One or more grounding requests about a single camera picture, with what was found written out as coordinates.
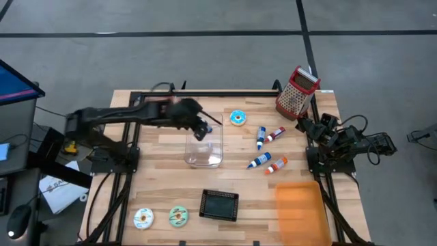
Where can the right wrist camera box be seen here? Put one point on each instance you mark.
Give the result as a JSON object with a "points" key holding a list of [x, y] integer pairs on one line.
{"points": [[329, 120]]}

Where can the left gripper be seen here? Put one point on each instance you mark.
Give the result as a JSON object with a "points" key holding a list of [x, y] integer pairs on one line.
{"points": [[186, 112]]}

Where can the orange cap dropper bottle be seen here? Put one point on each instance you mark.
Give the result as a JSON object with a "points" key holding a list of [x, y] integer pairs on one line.
{"points": [[276, 165]]}

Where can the black mesh basket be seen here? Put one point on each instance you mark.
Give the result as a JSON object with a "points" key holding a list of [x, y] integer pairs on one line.
{"points": [[219, 205]]}

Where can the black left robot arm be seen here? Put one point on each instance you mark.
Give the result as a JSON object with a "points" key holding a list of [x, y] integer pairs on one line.
{"points": [[112, 114]]}

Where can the black computer mouse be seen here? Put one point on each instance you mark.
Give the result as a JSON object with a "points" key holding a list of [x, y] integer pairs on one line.
{"points": [[18, 220]]}

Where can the red cap dropper bottle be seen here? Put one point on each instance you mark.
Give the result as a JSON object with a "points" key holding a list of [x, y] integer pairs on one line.
{"points": [[274, 134]]}

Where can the dark computer desk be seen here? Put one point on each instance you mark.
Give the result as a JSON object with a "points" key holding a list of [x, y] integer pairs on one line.
{"points": [[20, 191]]}

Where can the green frosted donut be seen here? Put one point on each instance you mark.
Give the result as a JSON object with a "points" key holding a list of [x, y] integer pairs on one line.
{"points": [[178, 216]]}

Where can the black frame clamp hook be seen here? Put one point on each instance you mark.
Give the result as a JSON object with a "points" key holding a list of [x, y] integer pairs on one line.
{"points": [[172, 87], [277, 85], [183, 85]]}

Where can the white table label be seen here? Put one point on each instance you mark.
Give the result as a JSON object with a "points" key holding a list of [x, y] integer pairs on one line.
{"points": [[327, 91]]}

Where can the white paper bag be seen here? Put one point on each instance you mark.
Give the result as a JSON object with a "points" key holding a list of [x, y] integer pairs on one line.
{"points": [[61, 193]]}

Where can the black box beside desk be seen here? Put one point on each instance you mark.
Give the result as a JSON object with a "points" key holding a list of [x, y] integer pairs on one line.
{"points": [[48, 141]]}

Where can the small yellow tool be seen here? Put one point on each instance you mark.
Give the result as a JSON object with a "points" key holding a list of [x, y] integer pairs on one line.
{"points": [[70, 148]]}

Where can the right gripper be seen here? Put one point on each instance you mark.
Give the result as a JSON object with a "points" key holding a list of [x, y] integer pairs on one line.
{"points": [[328, 136]]}

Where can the blue frosted donut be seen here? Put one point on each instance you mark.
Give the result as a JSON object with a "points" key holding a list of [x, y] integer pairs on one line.
{"points": [[238, 118]]}

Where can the white frosted donut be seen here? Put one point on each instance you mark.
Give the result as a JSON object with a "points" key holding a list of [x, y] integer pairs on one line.
{"points": [[143, 218]]}

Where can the computer monitor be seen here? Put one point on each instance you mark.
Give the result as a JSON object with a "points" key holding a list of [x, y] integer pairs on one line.
{"points": [[15, 83]]}

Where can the orange plastic tray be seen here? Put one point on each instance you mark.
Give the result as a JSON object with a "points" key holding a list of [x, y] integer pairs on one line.
{"points": [[302, 213]]}

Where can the red metal box grater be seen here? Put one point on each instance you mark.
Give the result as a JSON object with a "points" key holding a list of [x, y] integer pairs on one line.
{"points": [[295, 97]]}

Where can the clear plastic container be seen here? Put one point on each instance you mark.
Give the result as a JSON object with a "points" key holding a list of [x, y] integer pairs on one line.
{"points": [[205, 153]]}

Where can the light blue card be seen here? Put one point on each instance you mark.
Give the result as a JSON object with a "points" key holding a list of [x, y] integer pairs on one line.
{"points": [[4, 152]]}

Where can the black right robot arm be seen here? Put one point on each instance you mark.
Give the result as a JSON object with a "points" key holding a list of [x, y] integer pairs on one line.
{"points": [[351, 141]]}

